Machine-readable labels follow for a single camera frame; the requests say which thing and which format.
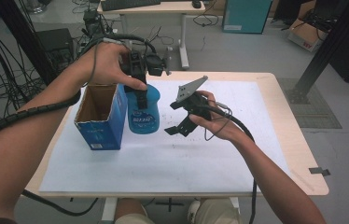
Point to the black keyboard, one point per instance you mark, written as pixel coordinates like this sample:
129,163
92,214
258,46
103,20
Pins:
129,4

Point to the black computer case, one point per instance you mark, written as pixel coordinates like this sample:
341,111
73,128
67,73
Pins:
54,43

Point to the blue cardboard box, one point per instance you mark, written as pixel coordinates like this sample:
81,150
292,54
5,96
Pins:
101,133

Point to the person's left hand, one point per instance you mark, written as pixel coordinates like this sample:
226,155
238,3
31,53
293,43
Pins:
105,65

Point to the person's left leg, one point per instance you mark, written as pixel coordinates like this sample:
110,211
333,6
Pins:
130,213

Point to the person's right hand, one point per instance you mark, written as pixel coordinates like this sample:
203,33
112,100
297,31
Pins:
222,124

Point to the white desk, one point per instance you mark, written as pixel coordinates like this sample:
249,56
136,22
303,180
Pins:
150,7

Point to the grey floor mat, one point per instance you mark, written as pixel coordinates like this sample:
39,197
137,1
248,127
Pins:
322,115

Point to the small black computer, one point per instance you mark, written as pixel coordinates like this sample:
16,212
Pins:
93,23

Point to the person's right leg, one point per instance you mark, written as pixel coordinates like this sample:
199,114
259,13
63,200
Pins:
214,213

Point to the black metal stand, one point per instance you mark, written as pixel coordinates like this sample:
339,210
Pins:
23,37
325,49

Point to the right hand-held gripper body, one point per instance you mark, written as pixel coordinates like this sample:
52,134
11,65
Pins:
191,104

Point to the black computer mouse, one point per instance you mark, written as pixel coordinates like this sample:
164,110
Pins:
196,4

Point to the white table leg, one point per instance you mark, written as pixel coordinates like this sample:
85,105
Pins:
108,210
234,201

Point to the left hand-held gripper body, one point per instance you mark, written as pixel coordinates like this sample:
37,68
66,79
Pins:
138,65

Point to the black tape piece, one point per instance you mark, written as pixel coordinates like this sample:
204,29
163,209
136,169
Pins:
318,171

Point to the brown cardboard box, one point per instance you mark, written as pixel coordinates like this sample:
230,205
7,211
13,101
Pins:
306,35

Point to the teal cabinet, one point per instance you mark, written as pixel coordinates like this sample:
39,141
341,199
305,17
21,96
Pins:
245,15

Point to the blue detergent bottle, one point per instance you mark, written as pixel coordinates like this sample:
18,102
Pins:
143,123

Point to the person's leg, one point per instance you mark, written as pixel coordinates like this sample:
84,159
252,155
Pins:
130,213
214,213

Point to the white paper sheet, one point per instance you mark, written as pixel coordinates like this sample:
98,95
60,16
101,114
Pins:
163,165

